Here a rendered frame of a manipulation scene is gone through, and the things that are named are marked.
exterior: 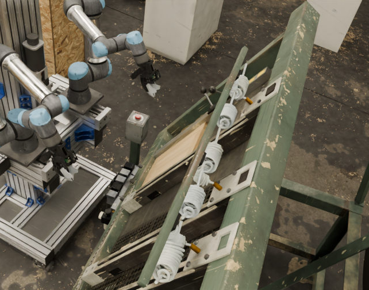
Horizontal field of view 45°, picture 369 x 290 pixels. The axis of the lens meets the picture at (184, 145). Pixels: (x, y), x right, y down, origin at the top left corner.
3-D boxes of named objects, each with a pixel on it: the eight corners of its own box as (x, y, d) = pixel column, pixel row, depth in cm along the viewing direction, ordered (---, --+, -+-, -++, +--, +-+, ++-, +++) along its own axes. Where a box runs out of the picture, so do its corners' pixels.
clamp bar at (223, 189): (100, 271, 215) (60, 244, 209) (280, 180, 134) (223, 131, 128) (90, 290, 208) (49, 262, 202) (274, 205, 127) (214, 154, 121)
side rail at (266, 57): (181, 134, 292) (169, 124, 289) (312, 35, 217) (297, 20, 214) (178, 140, 288) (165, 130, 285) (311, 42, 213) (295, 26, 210)
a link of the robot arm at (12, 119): (38, 132, 237) (36, 113, 228) (16, 144, 229) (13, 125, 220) (25, 120, 242) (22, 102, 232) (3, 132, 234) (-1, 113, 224)
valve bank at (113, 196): (123, 173, 299) (125, 149, 282) (142, 180, 297) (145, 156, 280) (89, 232, 264) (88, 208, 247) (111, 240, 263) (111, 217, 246)
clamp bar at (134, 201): (135, 202, 246) (102, 176, 240) (300, 95, 165) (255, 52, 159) (129, 216, 239) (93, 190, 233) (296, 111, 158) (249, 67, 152)
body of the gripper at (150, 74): (154, 85, 228) (146, 64, 222) (141, 85, 233) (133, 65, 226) (161, 77, 233) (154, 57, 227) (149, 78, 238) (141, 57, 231)
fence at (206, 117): (161, 155, 274) (156, 151, 273) (273, 71, 209) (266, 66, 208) (158, 160, 270) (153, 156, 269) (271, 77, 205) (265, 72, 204)
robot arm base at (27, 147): (3, 146, 240) (0, 133, 233) (23, 130, 250) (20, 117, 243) (26, 158, 236) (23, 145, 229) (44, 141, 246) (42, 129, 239)
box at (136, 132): (131, 129, 304) (133, 109, 291) (148, 134, 302) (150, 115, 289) (124, 140, 296) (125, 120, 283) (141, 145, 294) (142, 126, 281)
